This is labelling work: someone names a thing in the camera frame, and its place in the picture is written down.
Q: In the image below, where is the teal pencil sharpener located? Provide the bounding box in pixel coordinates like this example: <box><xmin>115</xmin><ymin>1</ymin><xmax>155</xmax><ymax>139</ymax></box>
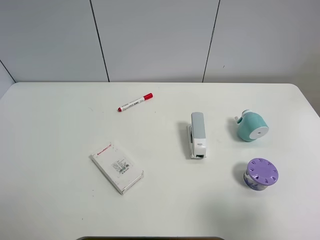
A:
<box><xmin>234</xmin><ymin>109</ymin><xmax>269</xmax><ymax>142</ymax></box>

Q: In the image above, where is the red whiteboard marker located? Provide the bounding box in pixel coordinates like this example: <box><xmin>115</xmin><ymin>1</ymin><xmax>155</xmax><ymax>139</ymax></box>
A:
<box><xmin>117</xmin><ymin>93</ymin><xmax>153</xmax><ymax>112</ymax></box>

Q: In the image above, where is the white cardboard box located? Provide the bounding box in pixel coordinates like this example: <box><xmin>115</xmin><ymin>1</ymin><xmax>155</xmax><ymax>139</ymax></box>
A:
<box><xmin>89</xmin><ymin>141</ymin><xmax>145</xmax><ymax>195</ymax></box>

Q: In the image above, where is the white and grey stapler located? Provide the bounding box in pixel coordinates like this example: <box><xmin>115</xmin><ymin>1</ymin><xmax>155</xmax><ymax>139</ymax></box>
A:
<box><xmin>187</xmin><ymin>112</ymin><xmax>207</xmax><ymax>159</ymax></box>

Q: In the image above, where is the purple lidded air freshener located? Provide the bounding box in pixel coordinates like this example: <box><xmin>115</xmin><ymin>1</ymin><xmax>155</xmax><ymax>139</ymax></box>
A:
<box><xmin>243</xmin><ymin>158</ymin><xmax>279</xmax><ymax>191</ymax></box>

